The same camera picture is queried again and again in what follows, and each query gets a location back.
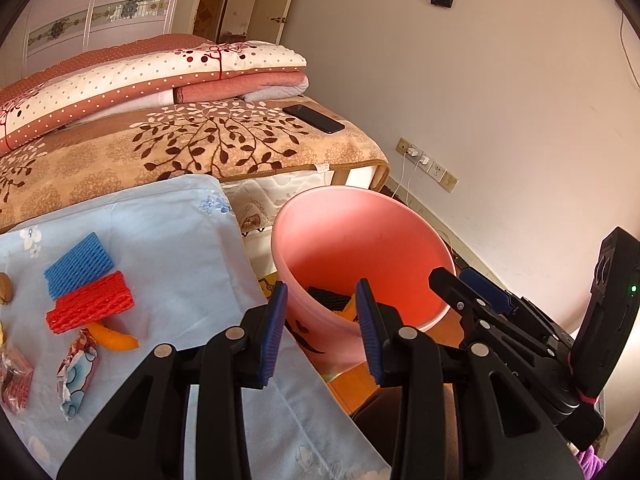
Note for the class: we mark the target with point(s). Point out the black foam fruit net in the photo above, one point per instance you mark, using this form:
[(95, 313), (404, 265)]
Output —
[(325, 297)]

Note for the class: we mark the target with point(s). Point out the blue foam fruit net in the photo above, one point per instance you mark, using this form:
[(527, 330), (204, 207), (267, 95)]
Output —
[(77, 265)]

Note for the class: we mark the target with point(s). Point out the white room door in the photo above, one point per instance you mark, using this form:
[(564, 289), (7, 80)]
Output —
[(272, 0)]

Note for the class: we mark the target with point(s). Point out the red foam fruit net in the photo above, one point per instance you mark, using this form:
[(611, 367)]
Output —
[(90, 302)]

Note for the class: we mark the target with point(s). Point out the folded dotted tree print quilt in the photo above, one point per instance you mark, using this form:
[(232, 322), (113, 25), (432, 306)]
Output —
[(125, 75)]

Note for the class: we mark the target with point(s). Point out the orange peel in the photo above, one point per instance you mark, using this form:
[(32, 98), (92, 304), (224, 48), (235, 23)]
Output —
[(117, 341)]

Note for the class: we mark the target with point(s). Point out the purple cloth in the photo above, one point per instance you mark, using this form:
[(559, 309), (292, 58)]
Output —
[(590, 462)]

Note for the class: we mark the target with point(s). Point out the yellow plastic bag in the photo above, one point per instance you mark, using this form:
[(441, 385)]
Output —
[(350, 310)]

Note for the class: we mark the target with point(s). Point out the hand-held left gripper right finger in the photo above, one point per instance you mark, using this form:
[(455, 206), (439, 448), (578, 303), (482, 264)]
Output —
[(370, 330)]

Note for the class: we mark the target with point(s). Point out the white plug charger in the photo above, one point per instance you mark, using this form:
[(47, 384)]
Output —
[(415, 152)]

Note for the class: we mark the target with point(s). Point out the red white candy wrapper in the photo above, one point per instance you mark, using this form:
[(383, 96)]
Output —
[(15, 380)]

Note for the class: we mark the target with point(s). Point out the beige wall socket row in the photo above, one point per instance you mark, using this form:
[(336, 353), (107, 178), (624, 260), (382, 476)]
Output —
[(440, 172)]

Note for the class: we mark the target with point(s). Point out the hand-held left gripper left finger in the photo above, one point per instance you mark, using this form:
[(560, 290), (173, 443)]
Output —
[(272, 332)]

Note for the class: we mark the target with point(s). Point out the white quilted mattress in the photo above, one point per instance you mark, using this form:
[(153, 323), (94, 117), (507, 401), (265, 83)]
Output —
[(260, 200)]

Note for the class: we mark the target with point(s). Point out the folded pink blanket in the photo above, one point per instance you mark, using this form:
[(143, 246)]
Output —
[(225, 90)]

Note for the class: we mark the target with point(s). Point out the folded white sheet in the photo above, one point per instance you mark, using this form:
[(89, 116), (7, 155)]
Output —
[(280, 92)]

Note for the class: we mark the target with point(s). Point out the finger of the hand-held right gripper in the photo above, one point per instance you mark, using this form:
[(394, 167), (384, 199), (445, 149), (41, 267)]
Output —
[(487, 287), (450, 285)]

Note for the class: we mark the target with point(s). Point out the black smartphone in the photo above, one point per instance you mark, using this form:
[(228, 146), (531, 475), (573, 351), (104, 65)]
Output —
[(314, 119)]

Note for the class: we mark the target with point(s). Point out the pink plastic bucket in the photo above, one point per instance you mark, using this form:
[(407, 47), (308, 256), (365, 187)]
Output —
[(350, 240)]

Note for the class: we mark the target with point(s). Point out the brown leaf print blanket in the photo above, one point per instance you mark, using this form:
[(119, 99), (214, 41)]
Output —
[(100, 160)]

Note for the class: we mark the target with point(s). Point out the white blue patterned wrapper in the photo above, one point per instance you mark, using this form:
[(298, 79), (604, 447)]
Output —
[(77, 375)]

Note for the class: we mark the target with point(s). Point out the brown walnut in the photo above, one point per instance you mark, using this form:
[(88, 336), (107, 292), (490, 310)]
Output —
[(5, 289)]

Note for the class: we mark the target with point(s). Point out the light blue floral cloth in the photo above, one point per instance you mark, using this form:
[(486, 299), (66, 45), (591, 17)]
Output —
[(190, 260)]

